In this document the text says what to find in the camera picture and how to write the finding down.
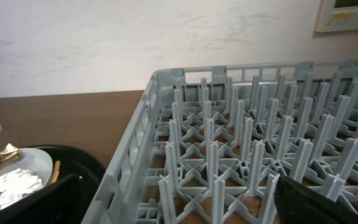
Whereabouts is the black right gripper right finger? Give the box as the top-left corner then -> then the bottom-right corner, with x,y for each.
273,176 -> 358,224

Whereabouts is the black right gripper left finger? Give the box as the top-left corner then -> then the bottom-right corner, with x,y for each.
0,174 -> 82,224

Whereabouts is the wooden chopstick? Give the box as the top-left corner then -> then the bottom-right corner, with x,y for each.
50,161 -> 61,184

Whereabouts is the grey round plate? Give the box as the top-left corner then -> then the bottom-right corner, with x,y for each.
0,148 -> 53,209

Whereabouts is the white tissue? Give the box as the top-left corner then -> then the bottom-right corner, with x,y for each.
0,169 -> 43,209

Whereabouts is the grey dishwasher rack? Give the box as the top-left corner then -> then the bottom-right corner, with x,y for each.
83,60 -> 358,223

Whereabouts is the round black tray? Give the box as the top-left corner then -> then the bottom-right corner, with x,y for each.
34,144 -> 105,223

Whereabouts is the white wall control panel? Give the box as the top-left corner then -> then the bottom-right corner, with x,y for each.
314,0 -> 358,33

